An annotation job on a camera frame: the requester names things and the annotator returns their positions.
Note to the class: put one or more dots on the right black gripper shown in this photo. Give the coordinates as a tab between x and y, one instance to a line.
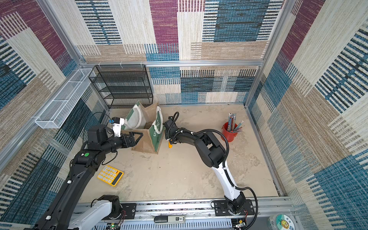
168	128

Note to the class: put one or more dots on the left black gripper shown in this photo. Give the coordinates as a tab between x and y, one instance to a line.
132	142

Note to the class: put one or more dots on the green Christmas burlap tote bag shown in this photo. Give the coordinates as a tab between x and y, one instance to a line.
149	121

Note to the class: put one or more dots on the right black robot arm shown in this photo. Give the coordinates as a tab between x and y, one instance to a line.
213	149

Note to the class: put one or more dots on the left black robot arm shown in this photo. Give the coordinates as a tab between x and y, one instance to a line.
83	167

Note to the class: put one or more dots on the yellow calculator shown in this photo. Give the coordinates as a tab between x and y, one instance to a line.
110	175

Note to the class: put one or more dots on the red pencil cup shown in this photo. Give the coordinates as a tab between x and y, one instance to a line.
230	136

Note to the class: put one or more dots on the pencils in cup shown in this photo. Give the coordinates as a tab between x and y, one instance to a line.
232	126

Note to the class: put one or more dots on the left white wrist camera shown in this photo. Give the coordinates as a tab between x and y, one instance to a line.
117	123

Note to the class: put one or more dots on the black wire mesh shelf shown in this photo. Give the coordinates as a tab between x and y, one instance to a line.
121	86

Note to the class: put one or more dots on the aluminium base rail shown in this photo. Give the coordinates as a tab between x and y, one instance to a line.
107	213

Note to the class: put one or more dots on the white wire mesh basket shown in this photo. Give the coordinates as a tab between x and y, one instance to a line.
58	110

